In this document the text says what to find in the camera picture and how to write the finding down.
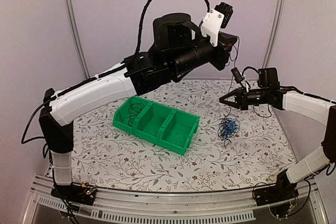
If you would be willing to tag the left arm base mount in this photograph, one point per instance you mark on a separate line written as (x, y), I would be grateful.
(82, 194)

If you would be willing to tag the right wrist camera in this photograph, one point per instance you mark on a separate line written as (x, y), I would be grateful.
(240, 79)

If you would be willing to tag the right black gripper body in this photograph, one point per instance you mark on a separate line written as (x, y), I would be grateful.
(243, 97)

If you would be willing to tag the front aluminium rail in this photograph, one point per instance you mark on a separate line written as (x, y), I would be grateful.
(121, 206)

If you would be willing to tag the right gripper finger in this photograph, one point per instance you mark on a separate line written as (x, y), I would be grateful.
(230, 94)
(230, 103)

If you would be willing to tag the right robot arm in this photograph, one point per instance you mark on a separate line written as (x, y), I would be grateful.
(291, 99)

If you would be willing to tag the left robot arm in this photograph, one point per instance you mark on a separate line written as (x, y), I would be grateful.
(179, 47)

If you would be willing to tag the right aluminium frame post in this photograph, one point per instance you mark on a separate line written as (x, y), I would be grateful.
(273, 33)

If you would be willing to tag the left aluminium frame post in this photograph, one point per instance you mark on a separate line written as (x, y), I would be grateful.
(76, 38)

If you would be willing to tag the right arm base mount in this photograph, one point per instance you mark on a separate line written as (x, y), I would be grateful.
(275, 195)

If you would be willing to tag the floral table mat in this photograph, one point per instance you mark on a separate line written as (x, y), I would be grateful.
(232, 149)

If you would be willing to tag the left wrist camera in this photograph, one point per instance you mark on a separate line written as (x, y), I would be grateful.
(214, 20)

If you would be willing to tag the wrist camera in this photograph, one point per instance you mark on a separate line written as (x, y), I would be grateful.
(240, 79)
(214, 20)

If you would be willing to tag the aluminium frame post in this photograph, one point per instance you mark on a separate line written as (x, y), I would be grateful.
(273, 33)
(76, 38)

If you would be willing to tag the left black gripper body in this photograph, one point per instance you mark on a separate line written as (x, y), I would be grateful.
(220, 62)

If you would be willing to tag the green three-compartment bin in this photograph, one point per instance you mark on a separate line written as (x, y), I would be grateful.
(158, 124)

